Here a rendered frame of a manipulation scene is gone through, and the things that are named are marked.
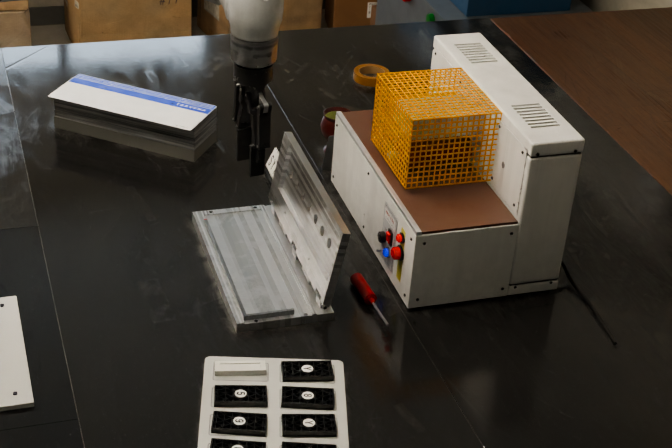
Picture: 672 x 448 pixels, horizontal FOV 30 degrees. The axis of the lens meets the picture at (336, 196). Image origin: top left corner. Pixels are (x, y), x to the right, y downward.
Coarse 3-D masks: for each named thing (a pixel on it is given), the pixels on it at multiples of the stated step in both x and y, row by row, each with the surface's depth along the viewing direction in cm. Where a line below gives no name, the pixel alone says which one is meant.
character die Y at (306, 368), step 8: (328, 360) 244; (288, 368) 242; (296, 368) 242; (304, 368) 242; (312, 368) 242; (320, 368) 242; (328, 368) 243; (288, 376) 239; (296, 376) 240; (304, 376) 240; (312, 376) 240; (320, 376) 240; (328, 376) 240
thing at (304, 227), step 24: (288, 144) 282; (288, 168) 284; (312, 168) 271; (288, 192) 283; (312, 192) 269; (288, 216) 279; (312, 216) 268; (336, 216) 255; (312, 240) 267; (336, 240) 255; (312, 264) 263; (336, 264) 252
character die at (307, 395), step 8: (288, 392) 236; (296, 392) 236; (304, 392) 236; (312, 392) 236; (320, 392) 236; (328, 392) 237; (288, 400) 234; (296, 400) 234; (304, 400) 234; (312, 400) 234; (320, 400) 235; (328, 400) 234; (304, 408) 233; (312, 408) 233; (320, 408) 233; (328, 408) 234
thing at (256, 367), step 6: (258, 360) 243; (264, 360) 243; (216, 366) 241; (222, 366) 241; (228, 366) 241; (234, 366) 241; (240, 366) 241; (246, 366) 242; (252, 366) 242; (258, 366) 242; (264, 366) 242; (216, 372) 240; (222, 372) 240; (228, 372) 240; (234, 372) 240; (240, 372) 240; (246, 372) 240; (252, 372) 241; (258, 372) 241; (264, 372) 241
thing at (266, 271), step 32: (224, 224) 285; (256, 224) 286; (224, 256) 274; (256, 256) 275; (288, 256) 275; (224, 288) 263; (256, 288) 264; (288, 288) 265; (288, 320) 256; (320, 320) 259
